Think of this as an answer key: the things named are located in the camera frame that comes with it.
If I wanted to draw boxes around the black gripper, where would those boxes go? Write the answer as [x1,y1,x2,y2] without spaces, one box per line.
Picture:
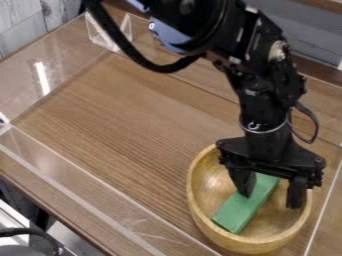
[215,127,326,209]

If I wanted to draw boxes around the brown wooden bowl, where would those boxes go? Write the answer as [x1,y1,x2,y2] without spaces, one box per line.
[187,145,312,255]

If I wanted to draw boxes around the green rectangular block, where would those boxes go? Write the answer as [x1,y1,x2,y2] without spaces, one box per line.
[211,173,280,234]

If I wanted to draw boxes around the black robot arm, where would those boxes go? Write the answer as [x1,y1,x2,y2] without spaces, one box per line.
[127,0,326,209]

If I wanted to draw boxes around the clear acrylic tray walls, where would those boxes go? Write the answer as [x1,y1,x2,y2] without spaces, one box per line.
[0,19,342,256]

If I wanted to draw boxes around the black cable bottom left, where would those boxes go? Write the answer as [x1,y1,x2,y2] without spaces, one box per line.
[0,227,66,256]

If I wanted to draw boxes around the clear acrylic corner bracket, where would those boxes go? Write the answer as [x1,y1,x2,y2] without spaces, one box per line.
[85,13,132,53]

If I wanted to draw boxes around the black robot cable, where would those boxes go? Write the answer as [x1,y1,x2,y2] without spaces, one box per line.
[81,0,320,145]

